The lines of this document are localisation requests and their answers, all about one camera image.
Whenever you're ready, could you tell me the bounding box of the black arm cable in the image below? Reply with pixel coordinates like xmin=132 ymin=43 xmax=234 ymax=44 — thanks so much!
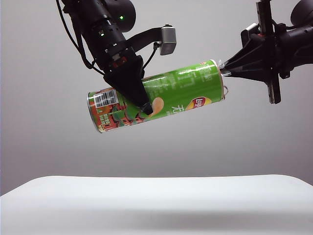
xmin=55 ymin=0 xmax=106 ymax=75

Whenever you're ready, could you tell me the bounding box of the green chips can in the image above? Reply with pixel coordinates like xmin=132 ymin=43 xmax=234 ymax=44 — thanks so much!
xmin=86 ymin=59 xmax=226 ymax=133

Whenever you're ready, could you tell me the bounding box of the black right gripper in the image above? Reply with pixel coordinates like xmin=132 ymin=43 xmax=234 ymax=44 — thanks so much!
xmin=223 ymin=0 xmax=295 ymax=105

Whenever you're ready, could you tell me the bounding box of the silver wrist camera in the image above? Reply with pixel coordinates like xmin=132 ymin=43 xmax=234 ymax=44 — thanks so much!
xmin=240 ymin=23 xmax=259 ymax=48
xmin=159 ymin=23 xmax=178 ymax=56

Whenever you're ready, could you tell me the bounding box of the thin black camera cable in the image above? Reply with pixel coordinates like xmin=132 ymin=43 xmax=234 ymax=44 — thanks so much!
xmin=141 ymin=42 xmax=159 ymax=74

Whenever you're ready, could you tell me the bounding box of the transparent plastic chip container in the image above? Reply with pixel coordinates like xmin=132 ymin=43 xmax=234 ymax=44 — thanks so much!
xmin=218 ymin=59 xmax=232 ymax=77

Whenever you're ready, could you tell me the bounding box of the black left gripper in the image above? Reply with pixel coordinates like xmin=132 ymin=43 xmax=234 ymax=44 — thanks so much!
xmin=92 ymin=39 xmax=154 ymax=116

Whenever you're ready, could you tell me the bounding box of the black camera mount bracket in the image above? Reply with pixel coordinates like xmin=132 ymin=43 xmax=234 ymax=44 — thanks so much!
xmin=126 ymin=26 xmax=164 ymax=52

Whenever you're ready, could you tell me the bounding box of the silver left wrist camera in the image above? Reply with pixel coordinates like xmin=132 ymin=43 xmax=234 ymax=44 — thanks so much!
xmin=159 ymin=23 xmax=178 ymax=56

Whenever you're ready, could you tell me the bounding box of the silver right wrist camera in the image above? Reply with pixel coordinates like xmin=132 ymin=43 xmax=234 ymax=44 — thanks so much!
xmin=240 ymin=23 xmax=259 ymax=48

